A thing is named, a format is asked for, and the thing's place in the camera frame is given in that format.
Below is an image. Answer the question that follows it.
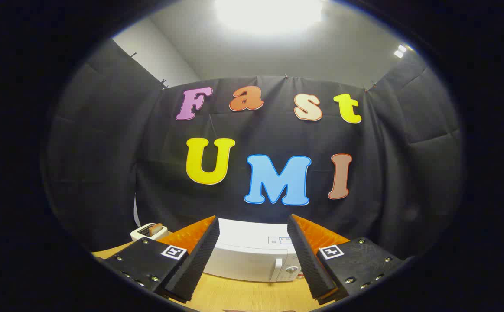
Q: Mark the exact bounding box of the white microwave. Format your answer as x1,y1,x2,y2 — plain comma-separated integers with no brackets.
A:
202,218,304,283

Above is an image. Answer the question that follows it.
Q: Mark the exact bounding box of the ceiling light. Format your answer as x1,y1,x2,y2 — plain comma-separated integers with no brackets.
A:
214,0,324,36

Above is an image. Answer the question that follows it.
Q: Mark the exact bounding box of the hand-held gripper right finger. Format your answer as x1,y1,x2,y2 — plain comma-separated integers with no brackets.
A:
287,214,408,304

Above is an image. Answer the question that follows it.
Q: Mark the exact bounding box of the black backdrop cloth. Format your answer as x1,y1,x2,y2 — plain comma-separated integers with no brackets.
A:
42,39,465,260

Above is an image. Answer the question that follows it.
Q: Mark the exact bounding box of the white toaster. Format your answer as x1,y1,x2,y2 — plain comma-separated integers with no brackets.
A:
130,223,169,242

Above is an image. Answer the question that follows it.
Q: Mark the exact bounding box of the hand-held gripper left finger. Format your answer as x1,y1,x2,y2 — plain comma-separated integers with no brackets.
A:
97,215,220,303

